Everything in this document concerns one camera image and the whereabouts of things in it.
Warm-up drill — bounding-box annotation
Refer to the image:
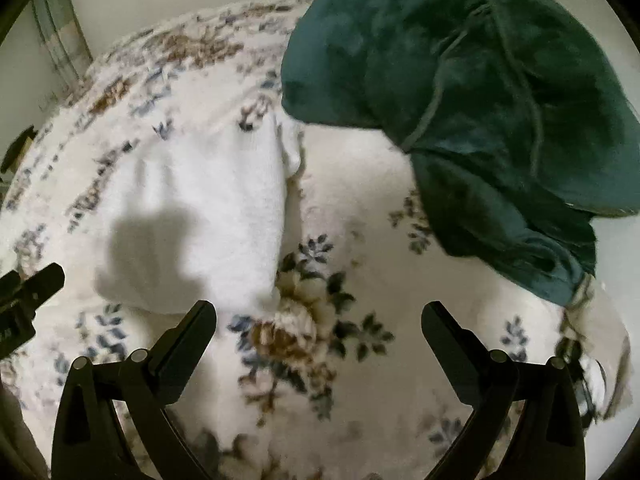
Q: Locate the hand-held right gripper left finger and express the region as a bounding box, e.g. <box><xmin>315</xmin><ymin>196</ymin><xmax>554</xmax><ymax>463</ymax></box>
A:
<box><xmin>51</xmin><ymin>300</ymin><xmax>219</xmax><ymax>480</ymax></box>

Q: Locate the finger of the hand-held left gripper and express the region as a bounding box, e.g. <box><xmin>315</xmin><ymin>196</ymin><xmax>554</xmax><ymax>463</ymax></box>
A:
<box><xmin>17</xmin><ymin>262</ymin><xmax>66</xmax><ymax>312</ymax></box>

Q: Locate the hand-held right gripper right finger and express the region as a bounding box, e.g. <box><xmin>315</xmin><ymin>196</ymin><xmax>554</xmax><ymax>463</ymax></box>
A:
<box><xmin>421</xmin><ymin>301</ymin><xmax>587</xmax><ymax>480</ymax></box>

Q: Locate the white knit sweater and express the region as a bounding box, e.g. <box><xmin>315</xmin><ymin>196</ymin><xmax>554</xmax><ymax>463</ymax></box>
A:
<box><xmin>92</xmin><ymin>109</ymin><xmax>307</xmax><ymax>317</ymax></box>

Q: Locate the beige cloth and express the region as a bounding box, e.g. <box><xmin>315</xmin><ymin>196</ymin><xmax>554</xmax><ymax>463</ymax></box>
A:
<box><xmin>564</xmin><ymin>274</ymin><xmax>634</xmax><ymax>422</ymax></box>

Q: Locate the floral bed cover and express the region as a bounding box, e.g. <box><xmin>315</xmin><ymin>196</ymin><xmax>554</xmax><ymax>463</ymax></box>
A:
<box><xmin>0</xmin><ymin>0</ymin><xmax>632</xmax><ymax>480</ymax></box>

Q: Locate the grey-green striped curtain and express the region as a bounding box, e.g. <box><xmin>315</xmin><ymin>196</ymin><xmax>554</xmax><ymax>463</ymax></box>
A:
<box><xmin>29</xmin><ymin>0</ymin><xmax>94</xmax><ymax>82</ymax></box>

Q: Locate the dark green plush blanket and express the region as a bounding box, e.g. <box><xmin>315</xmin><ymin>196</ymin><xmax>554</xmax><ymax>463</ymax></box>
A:
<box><xmin>280</xmin><ymin>0</ymin><xmax>640</xmax><ymax>307</ymax></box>

